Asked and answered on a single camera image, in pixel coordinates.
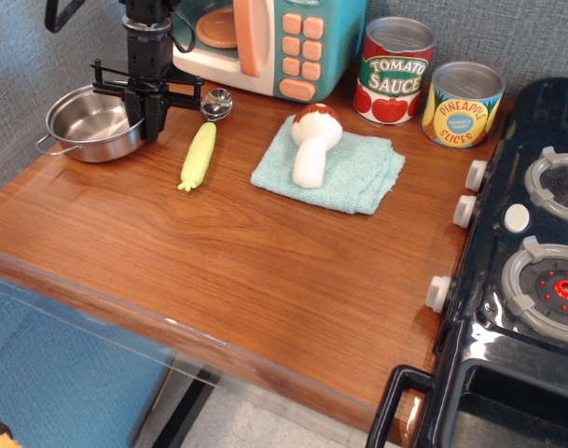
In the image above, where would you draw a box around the tomato sauce can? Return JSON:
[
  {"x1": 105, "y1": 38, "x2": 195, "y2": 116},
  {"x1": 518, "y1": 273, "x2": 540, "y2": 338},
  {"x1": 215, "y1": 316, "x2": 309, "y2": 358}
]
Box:
[{"x1": 353, "y1": 16, "x2": 436, "y2": 124}]

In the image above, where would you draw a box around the dark blue toy stove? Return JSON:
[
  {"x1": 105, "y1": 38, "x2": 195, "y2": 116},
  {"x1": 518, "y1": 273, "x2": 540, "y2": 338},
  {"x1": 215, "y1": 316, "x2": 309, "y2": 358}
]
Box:
[{"x1": 367, "y1": 77, "x2": 568, "y2": 447}]

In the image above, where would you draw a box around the plush white brown mushroom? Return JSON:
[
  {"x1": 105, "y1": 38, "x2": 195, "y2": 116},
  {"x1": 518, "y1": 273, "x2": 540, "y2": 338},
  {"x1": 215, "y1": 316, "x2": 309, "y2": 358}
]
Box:
[{"x1": 291, "y1": 103, "x2": 343, "y2": 189}]

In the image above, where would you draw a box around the spoon with yellow-green handle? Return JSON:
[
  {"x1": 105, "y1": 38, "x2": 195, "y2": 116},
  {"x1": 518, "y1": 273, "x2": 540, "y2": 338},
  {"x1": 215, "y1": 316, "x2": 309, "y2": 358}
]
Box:
[{"x1": 177, "y1": 88, "x2": 233, "y2": 191}]

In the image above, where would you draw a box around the teal toy microwave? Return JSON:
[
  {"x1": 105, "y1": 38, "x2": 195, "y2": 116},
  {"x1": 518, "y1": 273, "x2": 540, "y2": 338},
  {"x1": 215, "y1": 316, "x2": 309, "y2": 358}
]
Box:
[{"x1": 173, "y1": 1, "x2": 367, "y2": 103}]

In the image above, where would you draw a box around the pineapple slices can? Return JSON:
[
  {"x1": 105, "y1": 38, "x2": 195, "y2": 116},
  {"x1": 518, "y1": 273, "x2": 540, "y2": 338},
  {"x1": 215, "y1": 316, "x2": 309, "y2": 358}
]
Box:
[{"x1": 422, "y1": 62, "x2": 506, "y2": 148}]

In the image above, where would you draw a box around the light blue folded cloth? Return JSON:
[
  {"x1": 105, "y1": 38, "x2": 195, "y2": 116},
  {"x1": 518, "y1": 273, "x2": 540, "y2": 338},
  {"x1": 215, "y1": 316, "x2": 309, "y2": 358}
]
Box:
[{"x1": 250, "y1": 116, "x2": 406, "y2": 215}]

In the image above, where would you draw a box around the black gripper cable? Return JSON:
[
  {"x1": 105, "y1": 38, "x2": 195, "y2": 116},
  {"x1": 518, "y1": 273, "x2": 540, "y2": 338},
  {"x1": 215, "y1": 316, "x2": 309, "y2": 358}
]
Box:
[{"x1": 170, "y1": 8, "x2": 197, "y2": 54}]

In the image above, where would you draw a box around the small stainless steel pot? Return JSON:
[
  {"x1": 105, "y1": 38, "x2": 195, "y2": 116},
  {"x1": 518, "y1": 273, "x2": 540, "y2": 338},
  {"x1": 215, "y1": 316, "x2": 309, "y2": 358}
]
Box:
[{"x1": 35, "y1": 86, "x2": 145, "y2": 163}]

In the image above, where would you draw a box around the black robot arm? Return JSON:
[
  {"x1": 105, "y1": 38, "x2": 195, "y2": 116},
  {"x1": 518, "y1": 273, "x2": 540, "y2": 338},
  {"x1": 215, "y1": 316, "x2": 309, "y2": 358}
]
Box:
[{"x1": 91, "y1": 0, "x2": 204, "y2": 142}]

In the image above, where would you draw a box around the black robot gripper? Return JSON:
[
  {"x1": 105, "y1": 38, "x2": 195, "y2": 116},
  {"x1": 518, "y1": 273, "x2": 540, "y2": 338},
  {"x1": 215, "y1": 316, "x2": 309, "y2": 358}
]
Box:
[{"x1": 91, "y1": 17, "x2": 203, "y2": 143}]

